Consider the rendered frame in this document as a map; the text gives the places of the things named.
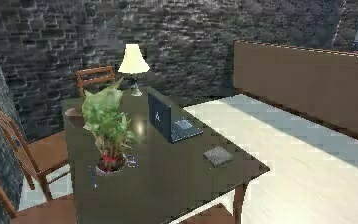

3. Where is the long brown wooden cabinet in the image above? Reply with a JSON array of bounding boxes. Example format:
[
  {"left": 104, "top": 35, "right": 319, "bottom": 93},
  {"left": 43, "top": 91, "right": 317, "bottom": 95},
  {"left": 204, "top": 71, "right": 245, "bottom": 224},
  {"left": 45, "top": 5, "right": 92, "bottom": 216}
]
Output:
[{"left": 232, "top": 40, "right": 358, "bottom": 146}]

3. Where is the dark brown dining table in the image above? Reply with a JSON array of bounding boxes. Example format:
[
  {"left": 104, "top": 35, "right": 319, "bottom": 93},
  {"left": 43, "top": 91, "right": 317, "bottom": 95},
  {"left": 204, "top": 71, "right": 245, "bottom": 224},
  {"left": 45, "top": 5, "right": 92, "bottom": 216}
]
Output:
[{"left": 61, "top": 85, "right": 271, "bottom": 224}]

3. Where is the cream shade table lamp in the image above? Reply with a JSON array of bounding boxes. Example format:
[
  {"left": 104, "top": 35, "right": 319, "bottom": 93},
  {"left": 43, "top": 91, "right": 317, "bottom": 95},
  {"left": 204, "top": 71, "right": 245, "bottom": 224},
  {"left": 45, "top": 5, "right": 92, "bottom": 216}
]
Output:
[{"left": 117, "top": 43, "right": 151, "bottom": 98}]

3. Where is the green potted house plant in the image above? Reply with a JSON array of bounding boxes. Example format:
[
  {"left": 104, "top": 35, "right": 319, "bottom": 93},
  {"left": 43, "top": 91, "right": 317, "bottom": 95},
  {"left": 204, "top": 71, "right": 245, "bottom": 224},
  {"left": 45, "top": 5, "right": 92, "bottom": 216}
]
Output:
[{"left": 81, "top": 77, "right": 139, "bottom": 177}]

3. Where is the blue pen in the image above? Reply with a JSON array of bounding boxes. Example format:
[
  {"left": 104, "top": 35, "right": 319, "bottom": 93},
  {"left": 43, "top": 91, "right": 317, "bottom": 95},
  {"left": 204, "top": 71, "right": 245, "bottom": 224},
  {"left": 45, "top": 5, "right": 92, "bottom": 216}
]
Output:
[{"left": 88, "top": 165, "right": 98, "bottom": 190}]

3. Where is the small dark patterned card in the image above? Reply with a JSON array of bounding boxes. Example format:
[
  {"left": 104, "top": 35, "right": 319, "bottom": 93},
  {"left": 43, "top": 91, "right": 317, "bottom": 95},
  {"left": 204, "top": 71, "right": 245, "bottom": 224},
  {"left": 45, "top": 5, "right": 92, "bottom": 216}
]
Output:
[{"left": 124, "top": 153, "right": 140, "bottom": 169}]

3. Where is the dark blue open laptop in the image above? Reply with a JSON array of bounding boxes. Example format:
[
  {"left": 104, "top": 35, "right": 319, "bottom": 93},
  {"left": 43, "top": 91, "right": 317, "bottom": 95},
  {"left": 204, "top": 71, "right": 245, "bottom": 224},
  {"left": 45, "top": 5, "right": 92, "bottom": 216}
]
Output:
[{"left": 147, "top": 91, "right": 205, "bottom": 145}]

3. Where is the brown wooden chair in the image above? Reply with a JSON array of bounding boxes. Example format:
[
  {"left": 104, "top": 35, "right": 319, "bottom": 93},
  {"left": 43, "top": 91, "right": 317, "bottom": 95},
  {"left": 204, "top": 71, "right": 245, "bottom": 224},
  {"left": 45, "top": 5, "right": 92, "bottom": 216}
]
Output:
[
  {"left": 0, "top": 170, "right": 78, "bottom": 224},
  {"left": 75, "top": 65, "right": 116, "bottom": 98},
  {"left": 0, "top": 103, "right": 71, "bottom": 202}
]

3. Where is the grey square book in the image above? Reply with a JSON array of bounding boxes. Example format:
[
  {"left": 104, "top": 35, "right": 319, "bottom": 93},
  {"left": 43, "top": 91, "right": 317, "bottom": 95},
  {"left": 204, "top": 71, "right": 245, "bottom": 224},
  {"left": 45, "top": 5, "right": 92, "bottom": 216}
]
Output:
[{"left": 202, "top": 145, "right": 235, "bottom": 168}]

